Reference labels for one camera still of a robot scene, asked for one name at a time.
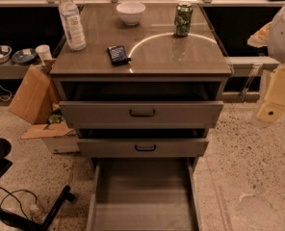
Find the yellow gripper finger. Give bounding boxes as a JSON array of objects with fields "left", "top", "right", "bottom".
[
  {"left": 247, "top": 22, "right": 272, "bottom": 48},
  {"left": 256, "top": 64, "right": 285, "bottom": 123}
]

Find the blue rxbar blueberry bar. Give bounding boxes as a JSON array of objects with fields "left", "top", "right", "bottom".
[{"left": 107, "top": 45, "right": 131, "bottom": 65}]

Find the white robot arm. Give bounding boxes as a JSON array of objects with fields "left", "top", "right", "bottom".
[{"left": 247, "top": 5, "right": 285, "bottom": 123}]

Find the grey drawer cabinet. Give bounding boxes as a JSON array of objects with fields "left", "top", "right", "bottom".
[{"left": 49, "top": 3, "right": 233, "bottom": 159}]

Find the grey top drawer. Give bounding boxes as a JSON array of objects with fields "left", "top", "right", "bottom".
[{"left": 60, "top": 82, "right": 223, "bottom": 129}]

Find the grey drawer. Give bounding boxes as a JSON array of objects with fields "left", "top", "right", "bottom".
[
  {"left": 78, "top": 129, "right": 209, "bottom": 158},
  {"left": 86, "top": 158, "right": 199, "bottom": 231},
  {"left": 60, "top": 82, "right": 223, "bottom": 129}
]

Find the grey bottom drawer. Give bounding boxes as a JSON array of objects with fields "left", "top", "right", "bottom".
[{"left": 86, "top": 158, "right": 199, "bottom": 231}]

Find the grey middle drawer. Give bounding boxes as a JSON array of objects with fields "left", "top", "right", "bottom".
[{"left": 78, "top": 129, "right": 209, "bottom": 158}]

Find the green soda can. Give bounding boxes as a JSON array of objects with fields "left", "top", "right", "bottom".
[{"left": 174, "top": 2, "right": 193, "bottom": 37}]

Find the white ceramic bowl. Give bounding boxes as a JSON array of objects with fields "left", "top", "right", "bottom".
[{"left": 117, "top": 2, "right": 145, "bottom": 26}]

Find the clear plastic water bottle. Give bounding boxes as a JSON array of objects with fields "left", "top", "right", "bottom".
[{"left": 59, "top": 0, "right": 86, "bottom": 51}]

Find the white paper cup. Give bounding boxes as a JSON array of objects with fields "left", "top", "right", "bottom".
[{"left": 36, "top": 44, "right": 52, "bottom": 62}]

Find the green snack packet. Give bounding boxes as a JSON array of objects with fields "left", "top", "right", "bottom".
[{"left": 48, "top": 114, "right": 65, "bottom": 124}]

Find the white box with flap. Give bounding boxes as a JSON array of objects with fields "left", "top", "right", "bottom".
[{"left": 21, "top": 123, "right": 79, "bottom": 153}]

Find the brown cardboard box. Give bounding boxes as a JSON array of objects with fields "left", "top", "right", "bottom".
[{"left": 9, "top": 64, "right": 60, "bottom": 124}]

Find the dark blue plate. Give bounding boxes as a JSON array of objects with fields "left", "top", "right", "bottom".
[{"left": 12, "top": 48, "right": 38, "bottom": 65}]

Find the grey low shelf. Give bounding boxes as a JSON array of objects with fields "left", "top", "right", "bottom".
[{"left": 0, "top": 59, "right": 56, "bottom": 80}]

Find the black chair base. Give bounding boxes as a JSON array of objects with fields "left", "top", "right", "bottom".
[{"left": 0, "top": 138, "right": 75, "bottom": 231}]

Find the black cable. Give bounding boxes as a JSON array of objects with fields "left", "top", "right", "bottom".
[{"left": 0, "top": 183, "right": 40, "bottom": 221}]

